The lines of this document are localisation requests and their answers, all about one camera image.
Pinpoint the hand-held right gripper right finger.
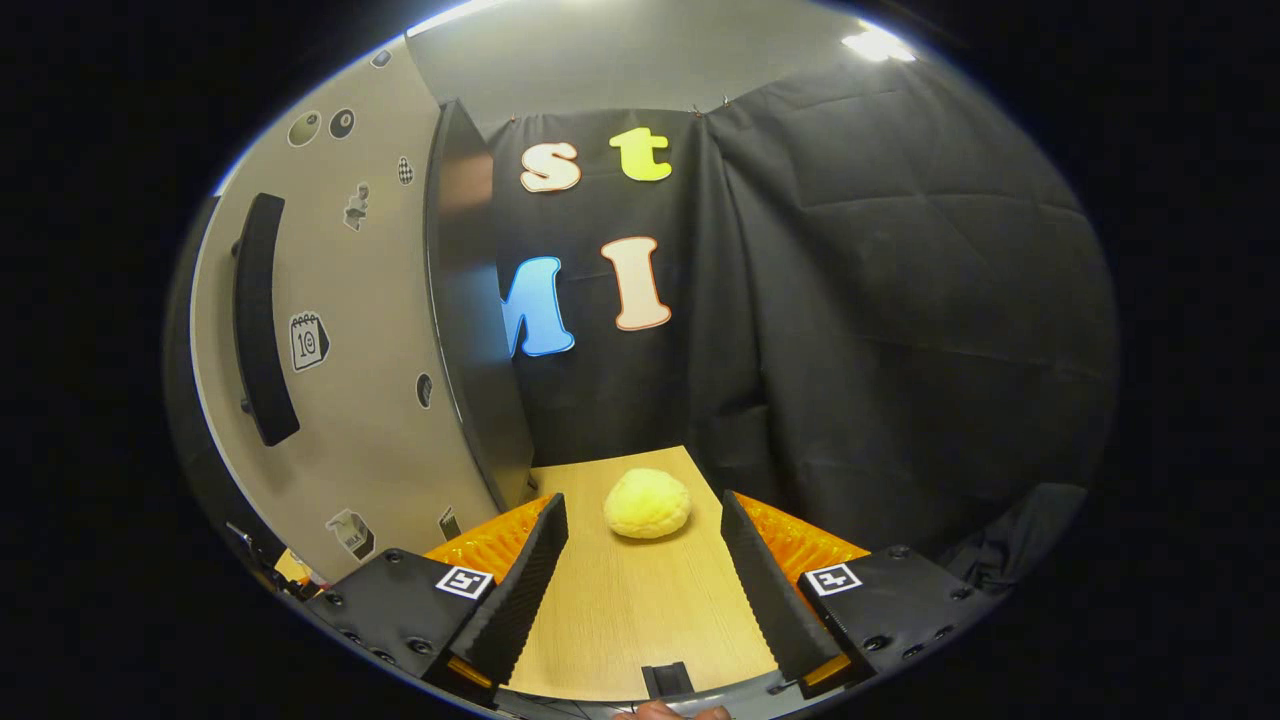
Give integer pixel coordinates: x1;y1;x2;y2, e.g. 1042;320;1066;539
720;490;1006;699

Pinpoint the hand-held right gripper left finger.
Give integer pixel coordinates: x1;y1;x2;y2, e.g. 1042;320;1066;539
305;492;569;706

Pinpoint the grey cabinet door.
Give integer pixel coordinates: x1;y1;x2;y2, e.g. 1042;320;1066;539
188;40;501;586

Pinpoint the black door handle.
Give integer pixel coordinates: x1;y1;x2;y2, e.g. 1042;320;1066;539
232;193;301;448

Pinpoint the yellow round bread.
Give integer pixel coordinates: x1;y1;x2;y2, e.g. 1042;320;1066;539
603;468;693;541

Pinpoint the black backdrop cloth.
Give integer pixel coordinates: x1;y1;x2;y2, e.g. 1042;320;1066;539
485;60;1119;591

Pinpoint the ceiling light panel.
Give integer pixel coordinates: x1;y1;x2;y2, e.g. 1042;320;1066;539
405;0;501;37
840;25;916;63

